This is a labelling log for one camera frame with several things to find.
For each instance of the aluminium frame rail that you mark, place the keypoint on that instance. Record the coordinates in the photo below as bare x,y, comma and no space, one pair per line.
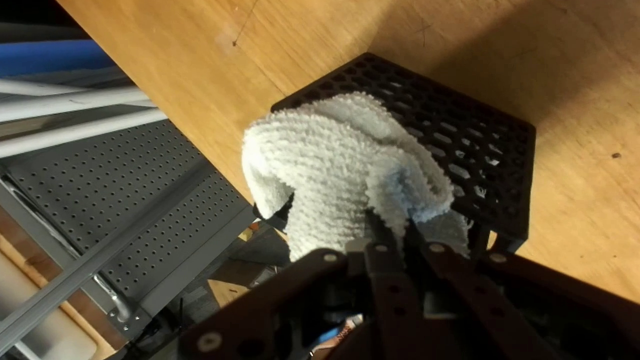
133,261

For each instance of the grey perforated metal panel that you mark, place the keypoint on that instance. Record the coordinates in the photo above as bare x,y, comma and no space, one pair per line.
100,193

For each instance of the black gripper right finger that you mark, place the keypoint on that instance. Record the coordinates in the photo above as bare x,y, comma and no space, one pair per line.
521,307

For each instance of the white terry towel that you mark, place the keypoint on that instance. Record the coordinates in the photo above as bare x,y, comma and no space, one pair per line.
326,167

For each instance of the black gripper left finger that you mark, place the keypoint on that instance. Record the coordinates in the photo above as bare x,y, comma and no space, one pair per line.
292,300

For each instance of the black perforated box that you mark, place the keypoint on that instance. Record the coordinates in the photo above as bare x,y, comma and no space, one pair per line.
461,126

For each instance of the white pipe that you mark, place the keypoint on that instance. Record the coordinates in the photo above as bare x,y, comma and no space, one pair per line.
61,100

